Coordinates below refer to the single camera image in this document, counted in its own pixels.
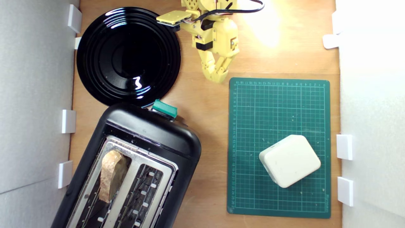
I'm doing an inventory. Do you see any brown bread slice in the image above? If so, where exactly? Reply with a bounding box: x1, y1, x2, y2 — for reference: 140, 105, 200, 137
99, 149, 128, 203

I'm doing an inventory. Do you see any green toaster lever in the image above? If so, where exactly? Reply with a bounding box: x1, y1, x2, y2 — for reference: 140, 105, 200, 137
152, 99, 178, 119

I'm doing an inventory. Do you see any black two-slot toaster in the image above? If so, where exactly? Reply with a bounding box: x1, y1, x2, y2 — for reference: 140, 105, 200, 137
51, 102, 202, 228

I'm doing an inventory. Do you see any green cutting mat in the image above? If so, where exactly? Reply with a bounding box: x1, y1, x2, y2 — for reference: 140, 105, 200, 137
227, 77, 332, 219

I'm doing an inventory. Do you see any black round plate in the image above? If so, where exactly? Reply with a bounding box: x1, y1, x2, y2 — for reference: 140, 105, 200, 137
76, 6, 182, 107

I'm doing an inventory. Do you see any white block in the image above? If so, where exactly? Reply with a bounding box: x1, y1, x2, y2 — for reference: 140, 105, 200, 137
259, 135, 321, 189

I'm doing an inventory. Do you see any yellow wrist camera mount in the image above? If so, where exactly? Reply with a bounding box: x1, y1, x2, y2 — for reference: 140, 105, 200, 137
156, 10, 200, 32

